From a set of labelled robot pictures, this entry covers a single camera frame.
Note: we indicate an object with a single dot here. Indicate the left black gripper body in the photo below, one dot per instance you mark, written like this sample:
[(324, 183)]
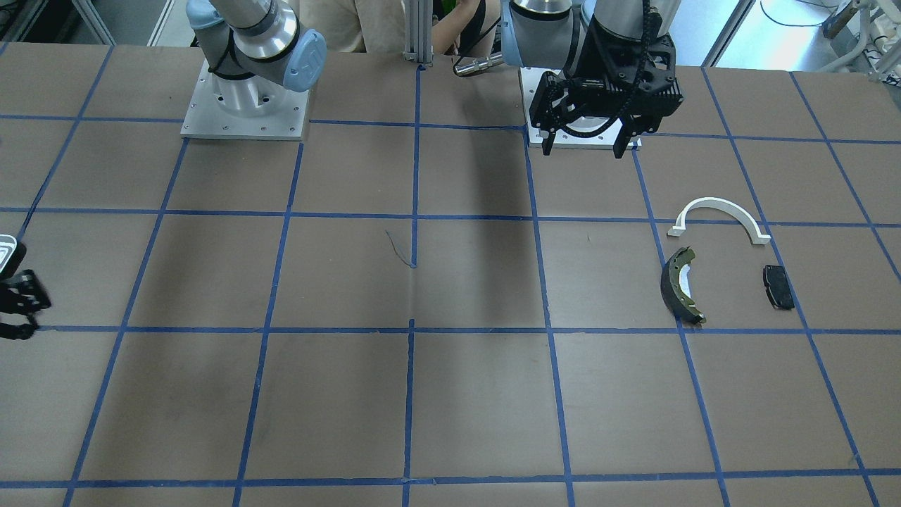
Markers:
[(543, 100)]

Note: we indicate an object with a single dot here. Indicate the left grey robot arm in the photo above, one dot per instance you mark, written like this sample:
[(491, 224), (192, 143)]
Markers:
[(552, 34)]

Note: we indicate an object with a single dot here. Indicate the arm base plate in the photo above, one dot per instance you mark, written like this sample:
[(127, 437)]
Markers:
[(529, 78), (252, 109)]

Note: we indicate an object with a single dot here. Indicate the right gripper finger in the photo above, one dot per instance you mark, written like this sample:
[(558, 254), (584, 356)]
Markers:
[(22, 332), (23, 294)]

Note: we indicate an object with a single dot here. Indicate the black brake pad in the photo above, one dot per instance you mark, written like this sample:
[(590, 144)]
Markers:
[(777, 287)]

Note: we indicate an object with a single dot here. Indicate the aluminium frame post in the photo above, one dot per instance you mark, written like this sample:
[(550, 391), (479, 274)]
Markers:
[(418, 27)]

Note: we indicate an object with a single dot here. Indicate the white curved plastic bracket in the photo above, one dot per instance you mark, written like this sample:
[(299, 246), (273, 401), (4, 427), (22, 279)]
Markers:
[(753, 230)]

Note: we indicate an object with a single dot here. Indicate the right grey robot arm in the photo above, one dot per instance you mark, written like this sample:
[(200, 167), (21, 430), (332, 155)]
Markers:
[(258, 54)]

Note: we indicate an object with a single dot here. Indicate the seated person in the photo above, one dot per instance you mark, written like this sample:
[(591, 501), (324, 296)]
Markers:
[(379, 27)]

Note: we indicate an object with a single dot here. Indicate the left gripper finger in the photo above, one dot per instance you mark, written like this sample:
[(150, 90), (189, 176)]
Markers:
[(548, 109), (629, 130)]

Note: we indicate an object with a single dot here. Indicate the green brake shoe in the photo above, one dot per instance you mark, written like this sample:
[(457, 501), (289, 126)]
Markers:
[(675, 287)]

